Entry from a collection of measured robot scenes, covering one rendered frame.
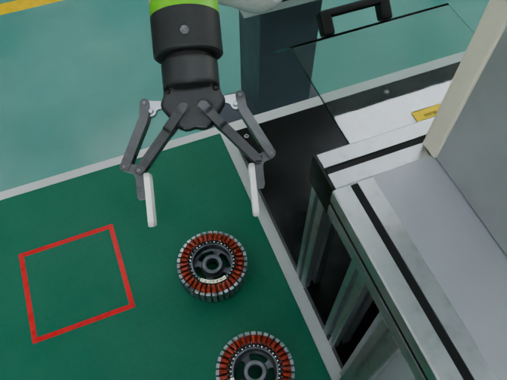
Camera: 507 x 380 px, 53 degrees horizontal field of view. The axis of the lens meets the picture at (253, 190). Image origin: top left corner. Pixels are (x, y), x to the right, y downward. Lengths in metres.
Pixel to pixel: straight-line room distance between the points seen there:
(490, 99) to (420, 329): 0.19
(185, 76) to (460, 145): 0.34
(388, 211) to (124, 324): 0.49
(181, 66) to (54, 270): 0.42
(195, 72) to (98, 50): 1.71
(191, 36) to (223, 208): 0.35
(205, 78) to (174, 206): 0.32
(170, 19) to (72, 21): 1.87
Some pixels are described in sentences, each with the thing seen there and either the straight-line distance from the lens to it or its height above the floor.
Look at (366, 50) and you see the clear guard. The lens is 0.69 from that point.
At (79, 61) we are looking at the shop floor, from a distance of 2.32.
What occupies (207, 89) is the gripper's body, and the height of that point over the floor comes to 1.03.
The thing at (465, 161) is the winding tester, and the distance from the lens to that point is 0.50.
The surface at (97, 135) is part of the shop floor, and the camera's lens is 2.03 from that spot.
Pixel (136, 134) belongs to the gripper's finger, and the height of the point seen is 1.01.
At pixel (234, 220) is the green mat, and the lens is 0.88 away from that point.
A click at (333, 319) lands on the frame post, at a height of 0.85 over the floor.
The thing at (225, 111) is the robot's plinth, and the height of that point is 0.02.
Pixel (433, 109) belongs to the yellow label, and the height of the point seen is 1.07.
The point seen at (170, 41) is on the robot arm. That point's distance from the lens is 0.66.
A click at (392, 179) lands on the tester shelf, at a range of 0.51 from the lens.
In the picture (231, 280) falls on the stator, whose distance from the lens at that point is 0.79.
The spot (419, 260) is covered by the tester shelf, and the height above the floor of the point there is 1.12.
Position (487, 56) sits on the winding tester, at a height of 1.25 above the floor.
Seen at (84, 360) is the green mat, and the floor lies 0.75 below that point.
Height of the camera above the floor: 1.52
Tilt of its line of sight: 58 degrees down
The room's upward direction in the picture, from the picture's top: straight up
